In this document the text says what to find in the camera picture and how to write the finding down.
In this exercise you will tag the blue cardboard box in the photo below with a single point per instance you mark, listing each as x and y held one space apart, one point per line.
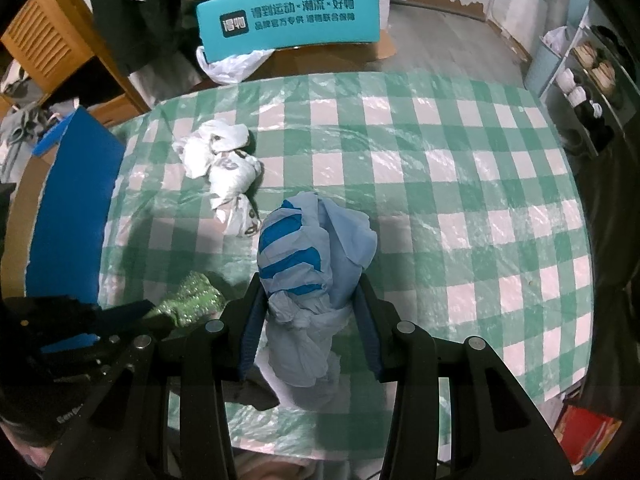
56 224

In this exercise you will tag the white shoe rack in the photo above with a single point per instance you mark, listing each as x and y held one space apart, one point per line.
587 79

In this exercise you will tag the wooden louvered cabinet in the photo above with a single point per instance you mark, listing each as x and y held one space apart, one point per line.
53 39

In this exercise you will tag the green glittery cloth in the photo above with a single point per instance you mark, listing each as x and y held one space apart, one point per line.
194 299

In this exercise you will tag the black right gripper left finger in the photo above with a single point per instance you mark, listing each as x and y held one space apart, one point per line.
221 348

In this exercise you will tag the grey clothes pile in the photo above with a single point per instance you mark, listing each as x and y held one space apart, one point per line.
26 122

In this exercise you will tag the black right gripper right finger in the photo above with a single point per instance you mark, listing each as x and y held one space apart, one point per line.
400 352

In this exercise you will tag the blue white plastic bag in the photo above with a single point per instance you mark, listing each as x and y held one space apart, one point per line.
311 255

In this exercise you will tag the green checkered tablecloth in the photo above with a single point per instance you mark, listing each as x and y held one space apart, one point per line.
480 227

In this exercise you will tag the brown cardboard sheet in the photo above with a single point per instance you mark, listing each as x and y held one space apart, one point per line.
320 58

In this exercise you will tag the crumpled white plastic bag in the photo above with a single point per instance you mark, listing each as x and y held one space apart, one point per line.
215 151

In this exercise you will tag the teal printed box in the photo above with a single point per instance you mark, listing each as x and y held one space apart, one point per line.
234 27

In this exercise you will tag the person's left hand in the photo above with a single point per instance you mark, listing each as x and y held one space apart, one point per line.
34 448

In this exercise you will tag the red book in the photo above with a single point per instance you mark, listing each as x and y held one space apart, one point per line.
584 435

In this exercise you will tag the white plastic bag on floor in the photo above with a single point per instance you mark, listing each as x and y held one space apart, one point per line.
235 68

